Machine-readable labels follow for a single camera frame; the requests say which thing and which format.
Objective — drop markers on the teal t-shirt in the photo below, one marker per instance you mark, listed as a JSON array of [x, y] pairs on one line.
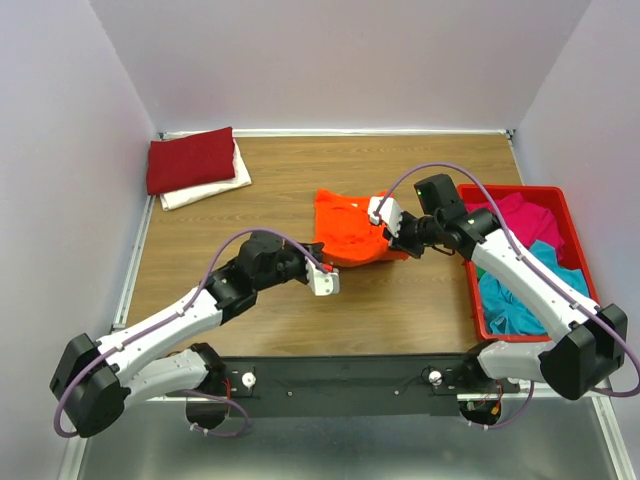
[[505, 314]]

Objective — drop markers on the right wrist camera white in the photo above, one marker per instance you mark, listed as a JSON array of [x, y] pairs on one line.
[[385, 211]]

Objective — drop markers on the folded dark red t-shirt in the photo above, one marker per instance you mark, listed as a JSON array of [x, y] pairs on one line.
[[190, 161]]

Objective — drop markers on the orange t-shirt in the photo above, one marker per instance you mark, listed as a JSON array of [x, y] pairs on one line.
[[349, 240]]

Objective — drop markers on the magenta t-shirt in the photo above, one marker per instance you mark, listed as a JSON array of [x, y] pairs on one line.
[[534, 226]]

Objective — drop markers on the folded white t-shirt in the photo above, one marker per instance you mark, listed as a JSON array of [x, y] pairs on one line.
[[183, 197]]

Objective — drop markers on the green t-shirt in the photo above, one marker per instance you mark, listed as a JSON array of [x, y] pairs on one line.
[[479, 272]]

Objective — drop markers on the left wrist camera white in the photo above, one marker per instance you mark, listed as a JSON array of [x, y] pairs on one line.
[[322, 282]]

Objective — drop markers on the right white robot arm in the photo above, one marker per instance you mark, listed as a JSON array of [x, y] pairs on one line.
[[587, 341]]

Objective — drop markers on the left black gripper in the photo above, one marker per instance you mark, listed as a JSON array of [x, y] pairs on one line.
[[290, 247]]

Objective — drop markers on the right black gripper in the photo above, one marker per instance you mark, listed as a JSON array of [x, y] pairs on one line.
[[400, 243]]

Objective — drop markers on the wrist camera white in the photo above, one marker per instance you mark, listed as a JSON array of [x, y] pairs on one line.
[[322, 282], [385, 211]]

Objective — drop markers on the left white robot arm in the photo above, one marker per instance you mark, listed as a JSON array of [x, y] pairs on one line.
[[96, 380]]

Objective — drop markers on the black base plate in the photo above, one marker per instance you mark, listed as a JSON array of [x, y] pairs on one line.
[[368, 385]]

